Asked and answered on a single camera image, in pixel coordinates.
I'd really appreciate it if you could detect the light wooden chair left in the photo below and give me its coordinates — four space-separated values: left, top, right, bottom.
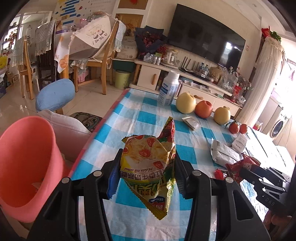
11 36 35 100

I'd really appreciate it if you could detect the green waste bin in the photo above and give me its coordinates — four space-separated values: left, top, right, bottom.
114 70 131 89

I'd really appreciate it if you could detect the tangerine left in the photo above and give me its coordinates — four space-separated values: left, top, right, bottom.
226 121 240 134

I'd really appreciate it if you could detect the yellow apple right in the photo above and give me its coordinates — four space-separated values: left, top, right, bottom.
214 106 231 125

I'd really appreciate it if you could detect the black flat television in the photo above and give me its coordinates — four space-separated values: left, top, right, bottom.
168 4 245 70

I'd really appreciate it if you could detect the red snack wrapper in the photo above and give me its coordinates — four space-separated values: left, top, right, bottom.
214 154 261 184

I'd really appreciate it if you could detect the yellow apple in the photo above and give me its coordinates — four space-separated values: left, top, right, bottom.
176 92 197 114
214 106 231 125

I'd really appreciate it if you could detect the light wooden chair right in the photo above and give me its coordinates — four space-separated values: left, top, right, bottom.
71 21 126 95

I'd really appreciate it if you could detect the pink plastic trash bucket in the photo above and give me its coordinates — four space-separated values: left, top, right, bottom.
1 116 70 223

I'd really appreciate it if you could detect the white silver foil bag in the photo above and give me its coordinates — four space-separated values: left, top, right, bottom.
210 139 242 168

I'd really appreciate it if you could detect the light wooden chair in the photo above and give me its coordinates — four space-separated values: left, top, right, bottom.
71 21 126 95
11 36 35 100

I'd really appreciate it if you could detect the yellow apple left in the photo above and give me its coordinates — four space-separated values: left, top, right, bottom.
176 92 197 114

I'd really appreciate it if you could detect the dark flower bouquet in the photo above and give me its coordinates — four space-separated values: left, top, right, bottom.
134 26 168 60

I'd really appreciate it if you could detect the small white box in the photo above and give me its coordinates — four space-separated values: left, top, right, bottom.
231 133 248 154

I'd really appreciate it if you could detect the white TV cabinet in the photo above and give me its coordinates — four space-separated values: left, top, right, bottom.
129 59 242 117

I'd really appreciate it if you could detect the blue padded stool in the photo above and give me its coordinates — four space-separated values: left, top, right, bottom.
35 78 75 112

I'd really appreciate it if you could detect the blue checked tablecloth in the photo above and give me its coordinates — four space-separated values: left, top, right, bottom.
69 88 271 241

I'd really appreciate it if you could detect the dark wooden chair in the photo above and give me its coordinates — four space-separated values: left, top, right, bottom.
35 20 57 90

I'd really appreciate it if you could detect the tangerine right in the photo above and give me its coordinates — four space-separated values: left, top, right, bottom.
239 124 248 135

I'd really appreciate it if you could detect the person's right hand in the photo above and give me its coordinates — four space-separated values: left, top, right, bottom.
263 210 292 240

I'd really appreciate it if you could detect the red apple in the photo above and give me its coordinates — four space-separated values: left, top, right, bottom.
195 100 213 119

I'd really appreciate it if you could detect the washing machine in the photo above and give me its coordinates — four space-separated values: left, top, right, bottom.
269 113 289 139

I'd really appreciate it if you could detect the white grey cushion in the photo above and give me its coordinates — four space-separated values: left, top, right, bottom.
38 110 102 162

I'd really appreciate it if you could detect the yellow green oatmeal snack bag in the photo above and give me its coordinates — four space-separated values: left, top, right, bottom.
120 117 176 220

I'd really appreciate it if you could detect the white milk bottle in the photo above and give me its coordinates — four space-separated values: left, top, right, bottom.
158 71 180 106

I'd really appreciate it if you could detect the tangerine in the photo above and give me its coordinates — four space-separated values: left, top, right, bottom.
226 121 240 134
239 124 248 135

